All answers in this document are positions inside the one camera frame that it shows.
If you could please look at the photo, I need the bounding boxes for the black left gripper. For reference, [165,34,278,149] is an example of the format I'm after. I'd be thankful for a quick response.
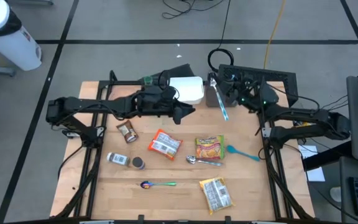
[141,85,196,121]

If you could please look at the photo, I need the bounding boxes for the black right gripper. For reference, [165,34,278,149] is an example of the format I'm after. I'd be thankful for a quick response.
[218,73,280,110]

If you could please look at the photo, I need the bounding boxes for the blue-handled metal spoon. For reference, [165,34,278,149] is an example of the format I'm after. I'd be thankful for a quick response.
[209,77,230,122]

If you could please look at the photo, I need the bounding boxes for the orange ramen packet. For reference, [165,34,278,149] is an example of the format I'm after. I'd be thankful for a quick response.
[147,129,183,161]

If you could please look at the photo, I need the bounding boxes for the teal plastic spoon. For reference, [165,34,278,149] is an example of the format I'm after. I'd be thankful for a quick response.
[226,145,260,162]

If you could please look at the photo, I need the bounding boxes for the white plastic bin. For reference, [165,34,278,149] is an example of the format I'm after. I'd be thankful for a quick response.
[169,76,204,106]

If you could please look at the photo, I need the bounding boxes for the lime chili shrimp ramen packet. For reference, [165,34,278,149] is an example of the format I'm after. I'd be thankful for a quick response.
[195,134,225,162]

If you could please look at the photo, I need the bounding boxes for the silver metal spoon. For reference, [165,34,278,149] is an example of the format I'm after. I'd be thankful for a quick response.
[186,155,223,167]

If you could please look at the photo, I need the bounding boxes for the garlic powder jar black lid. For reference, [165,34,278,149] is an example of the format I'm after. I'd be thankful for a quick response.
[130,156,146,170]

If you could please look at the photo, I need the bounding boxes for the clear spice jar white label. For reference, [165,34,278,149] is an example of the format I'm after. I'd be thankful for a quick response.
[106,151,131,167]

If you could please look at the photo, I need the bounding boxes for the iridescent metal spoon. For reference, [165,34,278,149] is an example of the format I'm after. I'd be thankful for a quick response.
[139,180,178,190]

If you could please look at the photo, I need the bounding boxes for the yellow ramen packet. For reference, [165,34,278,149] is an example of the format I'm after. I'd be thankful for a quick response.
[199,176,234,215]

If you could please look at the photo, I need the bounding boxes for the black desk leg bar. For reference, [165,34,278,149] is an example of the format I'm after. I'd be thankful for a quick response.
[303,140,353,172]

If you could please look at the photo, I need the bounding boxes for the white paper sheet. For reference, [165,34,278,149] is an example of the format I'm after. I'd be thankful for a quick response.
[297,144,326,183]

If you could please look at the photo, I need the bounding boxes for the white computer mouse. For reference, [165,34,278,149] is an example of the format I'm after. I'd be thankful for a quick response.
[329,186,343,203]

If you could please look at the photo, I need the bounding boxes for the white trash can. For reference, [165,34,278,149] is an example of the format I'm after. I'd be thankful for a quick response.
[0,0,43,72]

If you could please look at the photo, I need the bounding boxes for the coiled black cable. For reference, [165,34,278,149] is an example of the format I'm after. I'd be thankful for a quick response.
[207,0,235,74]

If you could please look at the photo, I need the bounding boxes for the black table frame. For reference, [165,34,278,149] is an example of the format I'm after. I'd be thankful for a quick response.
[53,70,315,224]

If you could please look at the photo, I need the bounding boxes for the yellow cable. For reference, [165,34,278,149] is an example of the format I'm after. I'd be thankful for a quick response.
[262,0,287,70]

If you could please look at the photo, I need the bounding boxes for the black floor cable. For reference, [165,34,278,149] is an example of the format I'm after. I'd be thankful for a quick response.
[162,0,226,20]

